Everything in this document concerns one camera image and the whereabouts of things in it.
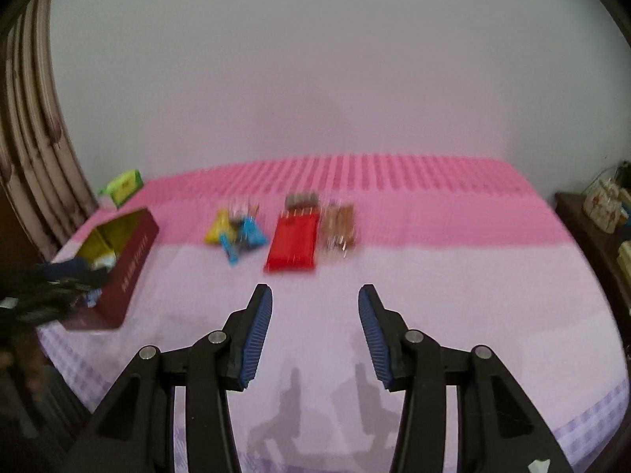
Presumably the pink and white snack packet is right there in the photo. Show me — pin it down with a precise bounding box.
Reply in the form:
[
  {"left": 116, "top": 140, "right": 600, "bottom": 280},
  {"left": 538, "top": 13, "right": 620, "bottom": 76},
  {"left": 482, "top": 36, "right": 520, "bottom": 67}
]
[{"left": 228, "top": 199, "right": 262, "bottom": 220}]

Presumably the red snack packet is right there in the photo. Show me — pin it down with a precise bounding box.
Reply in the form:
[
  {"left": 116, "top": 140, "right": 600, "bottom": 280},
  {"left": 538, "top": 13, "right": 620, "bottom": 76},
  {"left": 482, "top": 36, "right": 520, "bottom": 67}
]
[{"left": 263, "top": 211, "right": 321, "bottom": 274}]

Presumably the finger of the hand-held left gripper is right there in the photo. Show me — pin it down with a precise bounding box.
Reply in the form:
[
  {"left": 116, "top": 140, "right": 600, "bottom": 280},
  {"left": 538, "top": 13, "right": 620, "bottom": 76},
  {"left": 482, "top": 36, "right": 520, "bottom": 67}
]
[
  {"left": 30, "top": 260, "right": 92, "bottom": 281},
  {"left": 44, "top": 276, "right": 106, "bottom": 307}
]

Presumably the red tin box gold inside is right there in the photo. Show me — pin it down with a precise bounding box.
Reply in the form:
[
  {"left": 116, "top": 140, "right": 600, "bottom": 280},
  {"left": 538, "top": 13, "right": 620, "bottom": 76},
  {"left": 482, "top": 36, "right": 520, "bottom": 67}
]
[{"left": 49, "top": 208, "right": 160, "bottom": 331}]

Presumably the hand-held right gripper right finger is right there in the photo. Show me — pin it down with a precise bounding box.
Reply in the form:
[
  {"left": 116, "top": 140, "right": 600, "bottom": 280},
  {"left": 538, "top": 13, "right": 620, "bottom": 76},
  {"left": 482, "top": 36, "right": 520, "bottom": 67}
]
[{"left": 358, "top": 283, "right": 575, "bottom": 473}]

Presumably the clear peanut packet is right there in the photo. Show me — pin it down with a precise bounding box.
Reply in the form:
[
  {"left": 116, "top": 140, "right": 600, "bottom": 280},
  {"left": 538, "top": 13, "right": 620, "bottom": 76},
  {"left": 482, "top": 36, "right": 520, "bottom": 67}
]
[{"left": 318, "top": 200, "right": 358, "bottom": 259}]

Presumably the green tissue box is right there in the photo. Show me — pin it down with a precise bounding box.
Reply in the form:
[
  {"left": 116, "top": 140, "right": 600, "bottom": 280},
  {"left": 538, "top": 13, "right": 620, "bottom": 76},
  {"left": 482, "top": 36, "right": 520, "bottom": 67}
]
[{"left": 97, "top": 169, "right": 145, "bottom": 209}]

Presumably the small blue snack packet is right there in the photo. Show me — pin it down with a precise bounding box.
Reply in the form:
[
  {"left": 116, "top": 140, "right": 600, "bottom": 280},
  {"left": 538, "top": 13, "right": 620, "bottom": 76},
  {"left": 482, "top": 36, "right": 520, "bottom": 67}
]
[{"left": 220, "top": 217, "right": 269, "bottom": 266}]

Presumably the pink checkered tablecloth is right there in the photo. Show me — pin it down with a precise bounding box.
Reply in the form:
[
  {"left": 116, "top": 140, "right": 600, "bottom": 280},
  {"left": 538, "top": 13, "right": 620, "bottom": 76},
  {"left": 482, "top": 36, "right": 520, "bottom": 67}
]
[{"left": 37, "top": 154, "right": 619, "bottom": 473}]

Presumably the small yellow candy packet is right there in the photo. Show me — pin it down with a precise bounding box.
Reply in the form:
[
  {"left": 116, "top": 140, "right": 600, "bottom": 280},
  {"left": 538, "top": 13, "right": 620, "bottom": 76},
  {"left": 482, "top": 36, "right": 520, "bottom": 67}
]
[{"left": 204, "top": 209, "right": 235, "bottom": 247}]

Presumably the dark wooden cabinet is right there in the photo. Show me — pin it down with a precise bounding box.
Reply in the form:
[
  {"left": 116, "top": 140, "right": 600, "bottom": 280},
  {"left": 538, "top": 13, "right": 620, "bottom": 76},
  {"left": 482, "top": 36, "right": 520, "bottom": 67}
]
[{"left": 554, "top": 192, "right": 631, "bottom": 316}]

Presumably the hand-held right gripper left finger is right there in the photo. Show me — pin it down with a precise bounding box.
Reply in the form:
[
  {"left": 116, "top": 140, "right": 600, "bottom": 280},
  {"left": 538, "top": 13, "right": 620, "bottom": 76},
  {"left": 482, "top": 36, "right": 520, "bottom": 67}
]
[{"left": 62, "top": 283, "right": 274, "bottom": 473}]

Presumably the brown snack packet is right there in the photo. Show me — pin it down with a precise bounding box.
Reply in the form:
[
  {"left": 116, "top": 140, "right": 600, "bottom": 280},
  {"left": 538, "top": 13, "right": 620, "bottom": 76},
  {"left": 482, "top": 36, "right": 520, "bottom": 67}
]
[{"left": 285, "top": 192, "right": 319, "bottom": 210}]

